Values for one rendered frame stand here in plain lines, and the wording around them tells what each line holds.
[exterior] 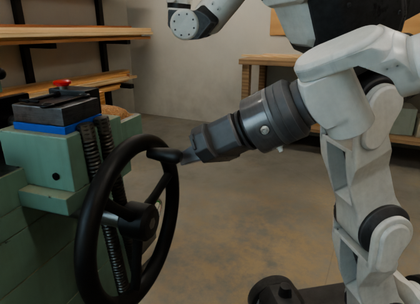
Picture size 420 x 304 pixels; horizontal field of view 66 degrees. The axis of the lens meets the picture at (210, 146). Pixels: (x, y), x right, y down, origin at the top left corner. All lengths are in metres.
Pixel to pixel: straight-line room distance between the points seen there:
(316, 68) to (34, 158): 0.43
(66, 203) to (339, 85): 0.42
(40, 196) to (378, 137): 0.66
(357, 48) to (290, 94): 0.10
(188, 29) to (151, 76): 3.56
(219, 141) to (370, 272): 0.63
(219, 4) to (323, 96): 0.54
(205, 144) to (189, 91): 3.72
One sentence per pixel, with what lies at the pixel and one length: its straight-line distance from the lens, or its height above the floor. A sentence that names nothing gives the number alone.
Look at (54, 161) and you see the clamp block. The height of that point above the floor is 0.92.
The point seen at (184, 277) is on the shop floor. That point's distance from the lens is 1.66.
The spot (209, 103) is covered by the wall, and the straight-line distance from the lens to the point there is 4.06.
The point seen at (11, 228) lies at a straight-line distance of 0.61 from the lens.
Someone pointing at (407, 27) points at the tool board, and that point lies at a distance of 3.55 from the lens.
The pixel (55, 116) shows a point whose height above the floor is 0.99.
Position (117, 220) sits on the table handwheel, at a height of 0.81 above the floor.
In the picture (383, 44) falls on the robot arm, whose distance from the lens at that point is 0.41.
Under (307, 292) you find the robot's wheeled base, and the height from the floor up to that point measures 0.17.
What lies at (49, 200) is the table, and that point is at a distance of 0.56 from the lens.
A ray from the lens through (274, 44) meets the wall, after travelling 3.69.
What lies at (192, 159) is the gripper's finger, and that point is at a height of 0.91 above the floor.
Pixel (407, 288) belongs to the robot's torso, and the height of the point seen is 0.34.
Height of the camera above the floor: 1.11
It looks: 20 degrees down
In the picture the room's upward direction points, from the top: straight up
